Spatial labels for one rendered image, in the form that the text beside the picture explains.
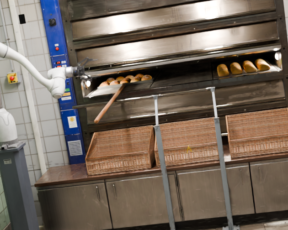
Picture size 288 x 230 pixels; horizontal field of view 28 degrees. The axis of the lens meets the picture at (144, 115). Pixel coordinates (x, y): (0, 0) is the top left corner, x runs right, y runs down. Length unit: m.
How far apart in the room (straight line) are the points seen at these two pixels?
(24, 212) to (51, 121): 1.11
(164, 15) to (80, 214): 1.88
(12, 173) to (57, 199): 0.61
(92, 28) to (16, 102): 1.00
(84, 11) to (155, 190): 1.71
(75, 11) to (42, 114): 1.00
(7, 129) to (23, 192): 0.50
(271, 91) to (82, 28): 1.77
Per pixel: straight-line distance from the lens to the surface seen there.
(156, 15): 5.13
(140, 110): 5.21
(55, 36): 5.25
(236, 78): 5.15
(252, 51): 4.98
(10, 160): 4.53
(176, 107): 5.18
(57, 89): 4.55
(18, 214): 4.65
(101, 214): 4.96
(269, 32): 5.13
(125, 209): 4.91
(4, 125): 4.49
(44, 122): 5.42
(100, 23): 5.19
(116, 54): 5.18
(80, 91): 5.28
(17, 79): 5.35
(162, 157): 4.67
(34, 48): 5.34
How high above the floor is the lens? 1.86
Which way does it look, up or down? 10 degrees down
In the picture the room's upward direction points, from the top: 9 degrees counter-clockwise
